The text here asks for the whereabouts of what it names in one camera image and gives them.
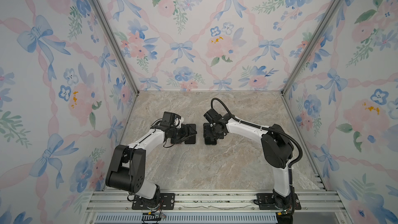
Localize grey-edged black phone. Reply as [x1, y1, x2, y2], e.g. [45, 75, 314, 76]
[203, 123, 217, 146]

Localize blue-edged black phone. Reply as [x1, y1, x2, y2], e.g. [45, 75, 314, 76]
[184, 124, 197, 145]

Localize purple-edged black phone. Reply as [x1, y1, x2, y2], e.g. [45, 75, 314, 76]
[171, 139, 184, 144]

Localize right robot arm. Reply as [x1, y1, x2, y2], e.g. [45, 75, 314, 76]
[203, 108, 295, 211]

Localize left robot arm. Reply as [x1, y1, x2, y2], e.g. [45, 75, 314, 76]
[105, 112, 197, 203]

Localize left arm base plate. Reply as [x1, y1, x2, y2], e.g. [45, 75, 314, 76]
[127, 193, 176, 211]

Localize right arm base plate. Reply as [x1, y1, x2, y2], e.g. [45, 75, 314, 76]
[253, 193, 302, 212]

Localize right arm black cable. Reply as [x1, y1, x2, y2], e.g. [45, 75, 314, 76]
[210, 97, 303, 194]

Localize aluminium rail frame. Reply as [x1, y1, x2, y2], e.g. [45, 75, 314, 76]
[81, 188, 353, 224]

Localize left corner aluminium post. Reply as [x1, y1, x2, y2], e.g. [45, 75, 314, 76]
[88, 0, 139, 97]

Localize corner aluminium post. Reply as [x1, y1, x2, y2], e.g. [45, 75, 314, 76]
[281, 0, 343, 97]
[88, 0, 139, 97]

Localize right corner aluminium post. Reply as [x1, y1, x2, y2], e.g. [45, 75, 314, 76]
[281, 0, 343, 97]

